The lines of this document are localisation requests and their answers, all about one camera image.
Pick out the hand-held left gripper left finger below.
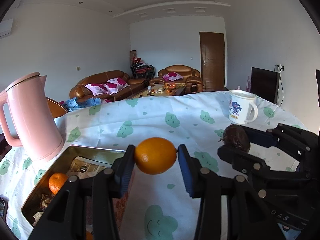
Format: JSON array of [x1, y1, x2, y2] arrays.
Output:
[[27, 144, 137, 240]]

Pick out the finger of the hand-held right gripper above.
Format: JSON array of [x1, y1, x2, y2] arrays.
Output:
[[217, 145, 273, 178], [243, 124, 318, 155]]

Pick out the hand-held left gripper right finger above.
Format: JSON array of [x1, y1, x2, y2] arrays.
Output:
[[177, 144, 285, 240]]

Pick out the round dark brown fruit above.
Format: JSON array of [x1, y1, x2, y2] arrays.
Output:
[[220, 124, 251, 153]]

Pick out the pink metal tin box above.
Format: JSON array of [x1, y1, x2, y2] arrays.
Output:
[[21, 144, 135, 240]]

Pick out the white mug with blue print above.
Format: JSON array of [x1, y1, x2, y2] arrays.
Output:
[[228, 89, 258, 125]]

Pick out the printed paper leaflet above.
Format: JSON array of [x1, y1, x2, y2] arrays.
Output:
[[65, 156, 113, 178]]

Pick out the cloud printed tablecloth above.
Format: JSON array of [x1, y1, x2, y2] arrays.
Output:
[[0, 90, 310, 240]]

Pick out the black television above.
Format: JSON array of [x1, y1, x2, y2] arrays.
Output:
[[251, 67, 280, 104]]

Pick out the wooden coffee table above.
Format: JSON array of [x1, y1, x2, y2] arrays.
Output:
[[125, 84, 187, 100]]

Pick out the blue plaid cloth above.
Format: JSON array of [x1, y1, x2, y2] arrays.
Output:
[[60, 97, 103, 112]]

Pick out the small orange fruit pile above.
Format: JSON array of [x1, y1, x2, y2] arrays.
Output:
[[162, 82, 179, 92]]

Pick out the floral pink pillow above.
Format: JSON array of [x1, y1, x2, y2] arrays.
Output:
[[85, 82, 110, 96], [104, 77, 129, 94], [162, 72, 183, 81]]

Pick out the brown wooden door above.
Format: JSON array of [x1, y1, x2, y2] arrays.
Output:
[[199, 32, 226, 92]]

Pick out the brown leather chair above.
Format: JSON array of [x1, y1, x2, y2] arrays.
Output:
[[46, 97, 68, 118]]

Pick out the brown leather sofa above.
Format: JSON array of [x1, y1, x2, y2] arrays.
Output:
[[69, 70, 149, 102]]

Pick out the brown leather armchair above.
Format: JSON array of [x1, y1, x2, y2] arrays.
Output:
[[149, 65, 204, 90]]

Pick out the stacked dark chairs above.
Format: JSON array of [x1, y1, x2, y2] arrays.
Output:
[[130, 62, 155, 79]]

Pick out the pink electric kettle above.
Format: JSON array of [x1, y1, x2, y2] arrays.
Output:
[[0, 72, 65, 162]]

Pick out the black smartphone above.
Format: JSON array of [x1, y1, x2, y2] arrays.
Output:
[[0, 197, 8, 222]]

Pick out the white air conditioner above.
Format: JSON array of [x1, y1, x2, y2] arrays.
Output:
[[0, 18, 13, 39]]

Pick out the black power cable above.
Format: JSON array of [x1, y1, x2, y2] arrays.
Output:
[[275, 65, 285, 105]]

